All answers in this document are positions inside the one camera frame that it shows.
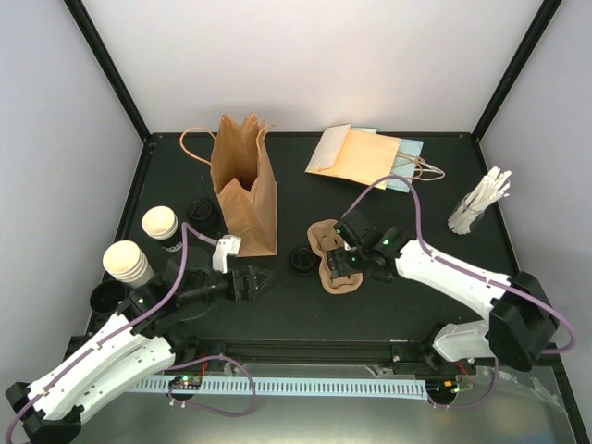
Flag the flat blue paper bag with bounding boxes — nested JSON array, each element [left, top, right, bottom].
[[390, 139, 424, 182]]

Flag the black empty cup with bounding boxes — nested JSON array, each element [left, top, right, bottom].
[[89, 280, 128, 317]]

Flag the blue slotted cable duct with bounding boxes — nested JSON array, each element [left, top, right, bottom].
[[128, 375, 427, 401]]

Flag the left black frame post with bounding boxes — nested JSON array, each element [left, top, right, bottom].
[[63, 0, 151, 142]]

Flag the black coffee lid near bag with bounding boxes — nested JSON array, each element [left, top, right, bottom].
[[289, 246, 320, 276]]

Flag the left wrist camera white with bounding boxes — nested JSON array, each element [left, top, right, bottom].
[[212, 234, 241, 274]]

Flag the paper cup black sleeve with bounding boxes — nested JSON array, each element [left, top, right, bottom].
[[142, 205, 182, 253]]

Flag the black coffee lids stack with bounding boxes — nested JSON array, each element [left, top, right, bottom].
[[186, 198, 219, 229]]

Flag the black front mounting rail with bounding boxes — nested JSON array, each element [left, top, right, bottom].
[[68, 339, 561, 376]]

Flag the stacked paper cups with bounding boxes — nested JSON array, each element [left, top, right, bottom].
[[103, 240, 154, 288]]

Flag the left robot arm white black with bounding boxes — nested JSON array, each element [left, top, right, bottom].
[[6, 247, 273, 443]]

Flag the brown pulp cup carrier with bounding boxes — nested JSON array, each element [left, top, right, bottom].
[[307, 218, 363, 295]]

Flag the flat white paper bag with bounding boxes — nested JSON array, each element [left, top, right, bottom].
[[305, 124, 352, 173]]

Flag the glass with white stirrers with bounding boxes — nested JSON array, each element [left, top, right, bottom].
[[448, 166, 512, 235]]

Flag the right black frame post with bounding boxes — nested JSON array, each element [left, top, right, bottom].
[[472, 0, 562, 142]]

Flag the black frame post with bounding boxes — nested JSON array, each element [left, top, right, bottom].
[[472, 0, 562, 142], [63, 0, 151, 142]]

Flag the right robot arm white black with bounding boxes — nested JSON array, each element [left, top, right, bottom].
[[327, 222, 559, 373]]

